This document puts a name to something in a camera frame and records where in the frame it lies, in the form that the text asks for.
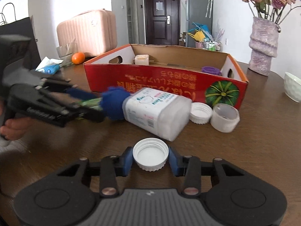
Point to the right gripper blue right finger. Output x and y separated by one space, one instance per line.
188 167

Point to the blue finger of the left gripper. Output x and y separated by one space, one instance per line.
81 94

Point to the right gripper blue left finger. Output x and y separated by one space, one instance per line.
112 167

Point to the blue jar lid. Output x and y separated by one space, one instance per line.
112 101

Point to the white screw cap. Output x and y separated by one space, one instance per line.
200 113
151 154

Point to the clear cotton swab jar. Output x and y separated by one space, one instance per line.
160 113

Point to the beige small box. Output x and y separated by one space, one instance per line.
142 60

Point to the purple round lid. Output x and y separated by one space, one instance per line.
211 70

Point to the person's left hand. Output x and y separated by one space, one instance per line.
16 128

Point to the orange fruit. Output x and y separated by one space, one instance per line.
78 58

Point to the blue tissue pack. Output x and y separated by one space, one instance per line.
49 66

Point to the clear glass cup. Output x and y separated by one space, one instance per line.
66 52

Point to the pink ribbed suitcase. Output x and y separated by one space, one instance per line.
94 32

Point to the red cardboard box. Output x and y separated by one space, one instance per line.
172 69

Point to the dark brown entrance door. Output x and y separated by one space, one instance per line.
162 22

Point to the blue yellow clutter pile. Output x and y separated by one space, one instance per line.
203 38

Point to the pale green bowl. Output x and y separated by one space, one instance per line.
292 86

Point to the purple textured vase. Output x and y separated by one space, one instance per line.
264 44

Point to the grey refrigerator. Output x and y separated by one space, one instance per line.
197 12

